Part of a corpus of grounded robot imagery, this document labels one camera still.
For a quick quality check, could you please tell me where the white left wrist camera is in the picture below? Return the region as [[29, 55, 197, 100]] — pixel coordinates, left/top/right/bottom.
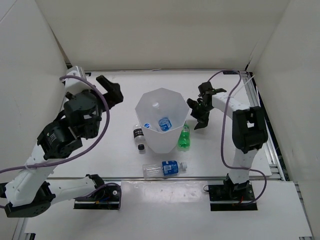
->
[[61, 66, 90, 95]]

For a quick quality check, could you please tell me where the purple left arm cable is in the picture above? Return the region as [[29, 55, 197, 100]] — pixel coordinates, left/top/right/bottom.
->
[[0, 74, 118, 208]]

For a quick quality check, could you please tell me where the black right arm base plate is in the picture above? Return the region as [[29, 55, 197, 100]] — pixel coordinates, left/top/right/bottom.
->
[[203, 183, 258, 212]]

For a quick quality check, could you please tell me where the white translucent plastic bin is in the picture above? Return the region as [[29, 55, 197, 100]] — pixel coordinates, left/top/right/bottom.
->
[[135, 88, 189, 154]]

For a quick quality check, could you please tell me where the green plastic bottle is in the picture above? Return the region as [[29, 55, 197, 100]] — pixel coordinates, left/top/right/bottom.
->
[[177, 121, 191, 151]]

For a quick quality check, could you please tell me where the black label small bottle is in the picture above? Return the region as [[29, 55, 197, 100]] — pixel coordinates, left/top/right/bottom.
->
[[133, 124, 147, 152]]

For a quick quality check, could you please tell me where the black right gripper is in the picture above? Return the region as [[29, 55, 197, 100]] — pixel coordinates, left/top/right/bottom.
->
[[180, 98, 214, 130]]

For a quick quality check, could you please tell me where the blue label bottle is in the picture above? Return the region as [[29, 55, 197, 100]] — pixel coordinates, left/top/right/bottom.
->
[[158, 117, 172, 132], [142, 160, 188, 179]]

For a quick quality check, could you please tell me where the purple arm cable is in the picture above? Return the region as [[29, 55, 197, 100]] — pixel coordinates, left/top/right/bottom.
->
[[0, 74, 118, 208], [206, 69, 268, 205]]

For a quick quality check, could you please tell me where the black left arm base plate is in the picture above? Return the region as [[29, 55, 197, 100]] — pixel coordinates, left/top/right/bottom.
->
[[73, 182, 122, 211]]

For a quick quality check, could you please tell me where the clear unlabelled plastic bottle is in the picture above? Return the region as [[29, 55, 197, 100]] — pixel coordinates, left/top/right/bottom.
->
[[143, 102, 162, 132]]

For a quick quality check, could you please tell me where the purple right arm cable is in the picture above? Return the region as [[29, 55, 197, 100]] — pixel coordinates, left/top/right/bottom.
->
[[206, 69, 268, 205]]

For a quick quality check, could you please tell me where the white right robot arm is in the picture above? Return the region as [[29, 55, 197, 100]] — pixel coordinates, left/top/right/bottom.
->
[[186, 81, 268, 200]]

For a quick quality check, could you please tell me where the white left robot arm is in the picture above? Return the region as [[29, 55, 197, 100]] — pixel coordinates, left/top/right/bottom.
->
[[0, 66, 124, 218]]

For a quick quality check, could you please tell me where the blue label bottle on table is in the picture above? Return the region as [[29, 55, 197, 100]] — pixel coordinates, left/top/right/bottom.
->
[[142, 160, 188, 179]]

